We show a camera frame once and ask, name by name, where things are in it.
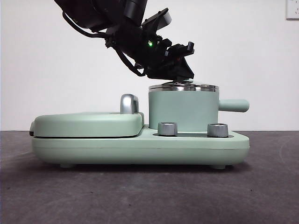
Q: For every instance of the mint green griddle lid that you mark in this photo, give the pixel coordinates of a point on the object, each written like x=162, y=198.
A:
x=84, y=124

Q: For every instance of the white wall socket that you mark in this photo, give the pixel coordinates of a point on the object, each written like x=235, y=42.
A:
x=293, y=10

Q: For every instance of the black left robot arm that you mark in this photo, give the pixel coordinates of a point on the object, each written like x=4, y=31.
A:
x=93, y=11

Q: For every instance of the silver control knob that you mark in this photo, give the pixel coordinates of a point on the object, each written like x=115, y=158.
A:
x=217, y=130
x=167, y=129

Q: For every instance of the mint green steamer pot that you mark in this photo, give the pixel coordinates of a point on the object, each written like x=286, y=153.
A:
x=182, y=109

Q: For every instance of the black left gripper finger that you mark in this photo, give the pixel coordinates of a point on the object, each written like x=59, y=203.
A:
x=175, y=70

